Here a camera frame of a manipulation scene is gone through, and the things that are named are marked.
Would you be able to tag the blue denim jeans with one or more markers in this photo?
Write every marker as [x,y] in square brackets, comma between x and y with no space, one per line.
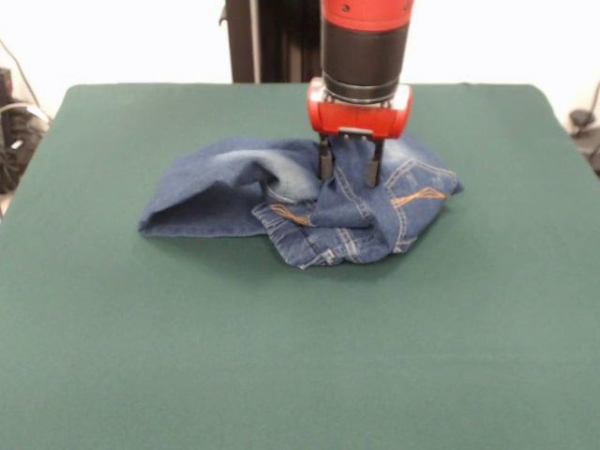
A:
[225,187]

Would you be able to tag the dark green table cloth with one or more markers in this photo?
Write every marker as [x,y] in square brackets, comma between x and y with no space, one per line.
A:
[187,328]

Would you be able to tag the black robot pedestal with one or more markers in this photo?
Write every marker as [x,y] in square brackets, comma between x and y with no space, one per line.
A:
[272,42]

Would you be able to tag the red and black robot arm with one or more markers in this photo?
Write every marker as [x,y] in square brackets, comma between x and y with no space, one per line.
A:
[363,47]

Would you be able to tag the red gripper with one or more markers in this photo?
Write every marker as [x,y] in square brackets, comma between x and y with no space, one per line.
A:
[356,119]

